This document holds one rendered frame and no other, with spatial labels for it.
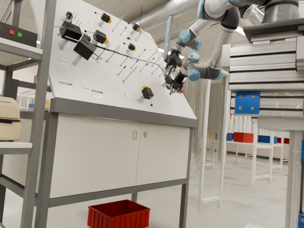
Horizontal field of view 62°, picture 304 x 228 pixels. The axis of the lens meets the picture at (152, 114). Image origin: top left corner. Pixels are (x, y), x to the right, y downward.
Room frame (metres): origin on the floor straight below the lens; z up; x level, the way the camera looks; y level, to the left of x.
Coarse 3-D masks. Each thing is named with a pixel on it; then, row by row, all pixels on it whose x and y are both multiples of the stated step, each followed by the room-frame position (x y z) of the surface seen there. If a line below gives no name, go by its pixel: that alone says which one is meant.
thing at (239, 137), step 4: (208, 132) 5.10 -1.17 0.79; (236, 132) 4.61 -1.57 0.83; (228, 136) 4.97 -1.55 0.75; (236, 136) 4.60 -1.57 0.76; (240, 136) 4.54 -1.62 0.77; (244, 136) 4.51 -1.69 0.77; (248, 136) 4.60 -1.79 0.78; (252, 136) 4.69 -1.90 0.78; (228, 140) 4.97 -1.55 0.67; (236, 140) 4.60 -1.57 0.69; (240, 140) 4.53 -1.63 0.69; (244, 140) 4.52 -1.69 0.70; (248, 140) 4.61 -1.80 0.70; (252, 140) 4.70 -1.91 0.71
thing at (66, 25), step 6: (66, 24) 1.26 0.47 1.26; (72, 24) 1.29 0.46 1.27; (60, 30) 1.29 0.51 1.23; (66, 30) 1.25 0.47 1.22; (72, 30) 1.26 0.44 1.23; (78, 30) 1.30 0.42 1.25; (72, 36) 1.29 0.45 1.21; (78, 36) 1.30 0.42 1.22; (66, 42) 1.33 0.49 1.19; (60, 48) 1.35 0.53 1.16
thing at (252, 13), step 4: (248, 4) 1.55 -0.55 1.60; (244, 8) 1.56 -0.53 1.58; (248, 8) 1.55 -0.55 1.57; (252, 8) 1.55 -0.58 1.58; (256, 8) 1.55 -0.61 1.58; (240, 12) 1.59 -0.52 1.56; (244, 12) 1.56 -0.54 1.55; (248, 12) 1.56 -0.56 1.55; (252, 12) 1.55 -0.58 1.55; (256, 12) 1.54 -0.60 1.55; (260, 12) 1.53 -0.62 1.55; (240, 16) 1.62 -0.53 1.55; (244, 16) 1.59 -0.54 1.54; (248, 16) 1.57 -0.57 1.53; (252, 16) 1.55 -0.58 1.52; (256, 16) 1.53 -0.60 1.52; (260, 16) 1.52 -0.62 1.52; (248, 20) 1.60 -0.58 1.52; (252, 20) 1.56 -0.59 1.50; (256, 20) 1.54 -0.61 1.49; (260, 20) 1.52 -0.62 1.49
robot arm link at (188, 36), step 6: (198, 24) 1.60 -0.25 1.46; (204, 24) 1.59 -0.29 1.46; (210, 24) 1.59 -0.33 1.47; (186, 30) 1.62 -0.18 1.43; (192, 30) 1.62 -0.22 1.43; (198, 30) 1.61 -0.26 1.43; (180, 36) 1.64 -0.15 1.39; (186, 36) 1.62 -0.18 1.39; (192, 36) 1.64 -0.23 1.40; (186, 42) 1.67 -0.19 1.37; (192, 42) 1.69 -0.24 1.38
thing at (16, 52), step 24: (48, 0) 1.06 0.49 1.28; (48, 24) 1.07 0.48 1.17; (0, 48) 0.95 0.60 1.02; (24, 48) 1.01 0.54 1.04; (48, 48) 1.08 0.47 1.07; (48, 72) 1.08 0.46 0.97; (0, 144) 0.97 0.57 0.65; (24, 144) 1.04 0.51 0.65; (0, 168) 1.39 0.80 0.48; (24, 192) 1.08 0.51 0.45; (24, 216) 1.06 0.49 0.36
